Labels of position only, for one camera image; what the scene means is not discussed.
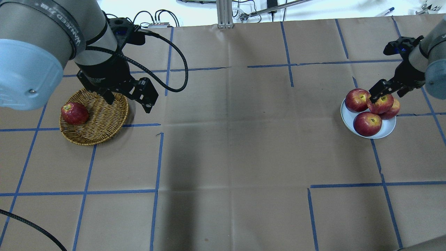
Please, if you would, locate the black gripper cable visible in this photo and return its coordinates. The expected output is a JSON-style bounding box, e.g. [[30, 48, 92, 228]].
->
[[85, 28, 190, 92]]

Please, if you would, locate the red apple on plate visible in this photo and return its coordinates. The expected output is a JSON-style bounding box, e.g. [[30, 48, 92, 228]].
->
[[353, 112, 383, 137], [345, 88, 371, 113], [379, 98, 400, 120]]

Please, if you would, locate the blue white pen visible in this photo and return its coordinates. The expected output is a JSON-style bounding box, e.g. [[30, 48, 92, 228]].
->
[[376, 7, 395, 17]]

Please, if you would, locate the red yellow apple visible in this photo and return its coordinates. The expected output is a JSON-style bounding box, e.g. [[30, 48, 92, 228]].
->
[[366, 94, 394, 114]]

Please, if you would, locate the aluminium frame post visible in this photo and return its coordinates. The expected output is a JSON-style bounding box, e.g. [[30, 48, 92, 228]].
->
[[216, 0, 234, 29]]

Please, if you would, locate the woven wicker basket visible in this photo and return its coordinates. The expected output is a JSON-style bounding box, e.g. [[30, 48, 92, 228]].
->
[[59, 88, 129, 146]]

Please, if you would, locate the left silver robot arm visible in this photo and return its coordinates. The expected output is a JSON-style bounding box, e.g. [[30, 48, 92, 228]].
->
[[0, 0, 158, 113]]

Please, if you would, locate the dark red apple in basket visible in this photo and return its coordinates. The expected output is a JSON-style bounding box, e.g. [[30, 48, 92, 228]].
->
[[61, 102, 90, 125]]

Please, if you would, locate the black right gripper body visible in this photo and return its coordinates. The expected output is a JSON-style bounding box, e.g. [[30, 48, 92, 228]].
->
[[383, 36, 425, 92]]

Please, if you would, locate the light blue plate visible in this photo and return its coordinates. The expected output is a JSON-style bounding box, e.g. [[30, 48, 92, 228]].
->
[[340, 99, 397, 139]]

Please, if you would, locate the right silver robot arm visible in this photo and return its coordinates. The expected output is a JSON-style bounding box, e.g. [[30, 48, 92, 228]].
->
[[369, 16, 446, 103]]

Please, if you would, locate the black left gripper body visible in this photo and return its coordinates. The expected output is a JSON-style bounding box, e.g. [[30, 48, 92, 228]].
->
[[76, 18, 146, 97]]

